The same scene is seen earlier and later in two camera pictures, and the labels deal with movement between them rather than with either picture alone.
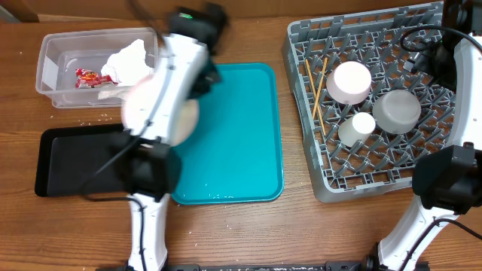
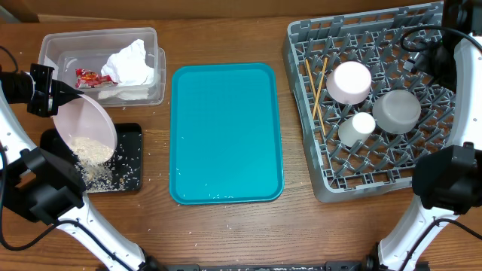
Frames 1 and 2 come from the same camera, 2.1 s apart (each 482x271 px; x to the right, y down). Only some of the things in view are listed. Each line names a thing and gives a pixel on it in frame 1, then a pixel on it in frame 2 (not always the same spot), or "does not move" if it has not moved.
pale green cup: [356, 129] does not move
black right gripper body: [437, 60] does not move
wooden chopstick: [315, 97] does not move
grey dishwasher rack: [364, 117] does not move
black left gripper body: [208, 76] to [41, 81]
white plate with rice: [132, 105] to [86, 128]
